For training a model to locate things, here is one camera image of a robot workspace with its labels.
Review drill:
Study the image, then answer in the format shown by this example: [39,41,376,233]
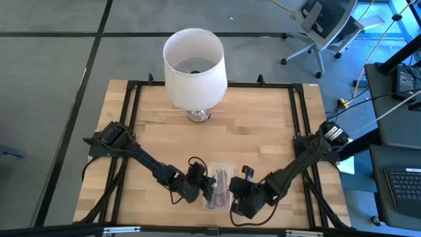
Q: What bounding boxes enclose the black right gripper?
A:
[228,176,269,220]

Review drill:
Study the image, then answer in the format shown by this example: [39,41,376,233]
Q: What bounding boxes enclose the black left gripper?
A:
[172,175,218,203]

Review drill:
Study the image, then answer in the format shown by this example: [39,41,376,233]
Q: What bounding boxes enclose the clear plastic supply box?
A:
[201,162,235,212]

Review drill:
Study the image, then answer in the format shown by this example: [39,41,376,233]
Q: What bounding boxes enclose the white shade table lamp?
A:
[162,28,228,124]

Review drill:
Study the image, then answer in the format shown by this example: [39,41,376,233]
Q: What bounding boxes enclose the white paper sheet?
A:
[337,138,356,175]

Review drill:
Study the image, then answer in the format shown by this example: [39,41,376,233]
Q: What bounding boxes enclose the black slanted pole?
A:
[376,41,421,75]
[341,127,384,161]

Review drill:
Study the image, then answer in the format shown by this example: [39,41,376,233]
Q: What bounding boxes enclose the grey side desk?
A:
[363,61,421,151]
[368,144,421,231]

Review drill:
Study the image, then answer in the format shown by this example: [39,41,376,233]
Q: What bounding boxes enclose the black keyboard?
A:
[384,167,421,219]

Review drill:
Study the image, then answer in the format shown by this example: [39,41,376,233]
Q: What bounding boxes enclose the grey office chair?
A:
[280,0,386,79]

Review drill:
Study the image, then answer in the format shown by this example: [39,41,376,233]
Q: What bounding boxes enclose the black power adapter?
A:
[392,65,419,102]

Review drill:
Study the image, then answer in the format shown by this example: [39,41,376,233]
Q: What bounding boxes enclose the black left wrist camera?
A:
[187,161,208,180]

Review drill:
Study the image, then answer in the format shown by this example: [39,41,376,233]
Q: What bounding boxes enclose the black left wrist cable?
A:
[169,156,209,205]

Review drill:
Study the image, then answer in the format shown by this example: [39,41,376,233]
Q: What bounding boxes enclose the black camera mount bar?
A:
[0,222,421,237]

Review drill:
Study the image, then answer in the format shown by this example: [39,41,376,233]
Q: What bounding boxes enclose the white cable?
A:
[348,97,421,138]

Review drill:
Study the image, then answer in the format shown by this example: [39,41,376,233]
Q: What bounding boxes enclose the black floor cables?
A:
[325,88,421,121]

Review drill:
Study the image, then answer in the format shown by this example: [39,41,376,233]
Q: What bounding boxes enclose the yellow hanging cable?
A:
[341,0,412,108]

